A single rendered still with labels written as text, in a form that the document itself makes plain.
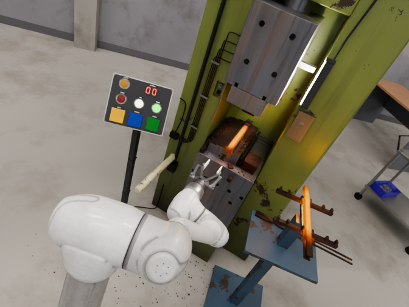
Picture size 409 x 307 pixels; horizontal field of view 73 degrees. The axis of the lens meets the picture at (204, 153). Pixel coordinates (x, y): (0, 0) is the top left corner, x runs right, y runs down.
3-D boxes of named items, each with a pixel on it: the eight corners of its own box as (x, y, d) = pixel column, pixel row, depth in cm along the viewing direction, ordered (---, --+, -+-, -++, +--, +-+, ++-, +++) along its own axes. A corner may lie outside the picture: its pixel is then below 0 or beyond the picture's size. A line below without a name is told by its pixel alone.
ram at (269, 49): (291, 114, 137) (337, 33, 113) (223, 80, 144) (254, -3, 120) (302, 89, 170) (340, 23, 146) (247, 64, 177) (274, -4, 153)
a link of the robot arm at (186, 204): (176, 194, 128) (196, 213, 128) (157, 215, 116) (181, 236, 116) (187, 182, 121) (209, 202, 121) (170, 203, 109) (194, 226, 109)
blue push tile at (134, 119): (140, 128, 156) (143, 115, 155) (126, 124, 155) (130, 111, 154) (140, 127, 158) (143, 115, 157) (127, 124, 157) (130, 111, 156)
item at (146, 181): (139, 195, 169) (140, 189, 166) (132, 191, 170) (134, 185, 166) (175, 161, 203) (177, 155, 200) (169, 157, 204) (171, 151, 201)
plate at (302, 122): (299, 142, 155) (315, 118, 145) (285, 135, 157) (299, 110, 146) (300, 141, 156) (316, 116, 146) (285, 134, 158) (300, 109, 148)
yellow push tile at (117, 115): (122, 124, 155) (125, 110, 153) (109, 120, 153) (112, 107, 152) (123, 123, 156) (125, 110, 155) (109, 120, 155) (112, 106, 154)
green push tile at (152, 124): (157, 132, 158) (160, 119, 157) (144, 129, 157) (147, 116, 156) (157, 132, 160) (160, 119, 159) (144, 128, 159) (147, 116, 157)
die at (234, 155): (235, 165, 166) (240, 155, 161) (206, 150, 170) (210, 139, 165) (254, 136, 199) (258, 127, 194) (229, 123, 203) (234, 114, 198)
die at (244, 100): (258, 117, 145) (266, 102, 139) (226, 100, 149) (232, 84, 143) (276, 94, 178) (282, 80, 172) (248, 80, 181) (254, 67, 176)
